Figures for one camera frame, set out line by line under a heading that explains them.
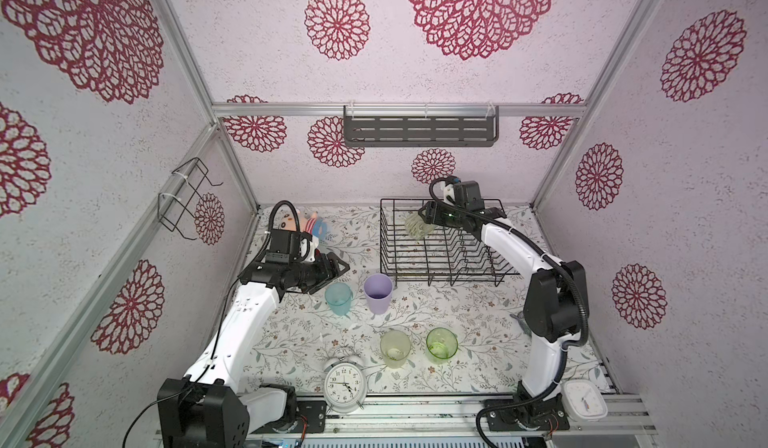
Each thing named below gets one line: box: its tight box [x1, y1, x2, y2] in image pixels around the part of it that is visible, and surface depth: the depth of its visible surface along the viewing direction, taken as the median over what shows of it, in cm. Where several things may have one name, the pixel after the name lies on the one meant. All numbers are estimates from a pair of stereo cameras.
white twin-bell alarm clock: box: [323, 356, 368, 414], surface depth 76 cm
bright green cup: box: [426, 327, 459, 364], surface depth 85 cm
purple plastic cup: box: [364, 273, 394, 315], surface depth 88 cm
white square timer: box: [562, 379, 608, 422], surface depth 75 cm
